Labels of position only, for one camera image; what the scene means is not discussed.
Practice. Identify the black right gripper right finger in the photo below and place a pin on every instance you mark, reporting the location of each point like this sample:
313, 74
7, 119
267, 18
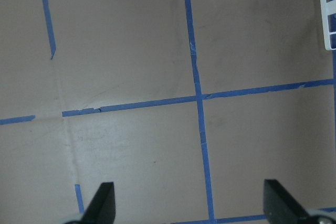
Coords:
279, 206

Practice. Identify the white wire cup rack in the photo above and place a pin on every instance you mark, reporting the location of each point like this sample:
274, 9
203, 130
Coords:
328, 23

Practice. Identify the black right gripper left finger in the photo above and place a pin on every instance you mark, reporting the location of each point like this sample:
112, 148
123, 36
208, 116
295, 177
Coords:
102, 207

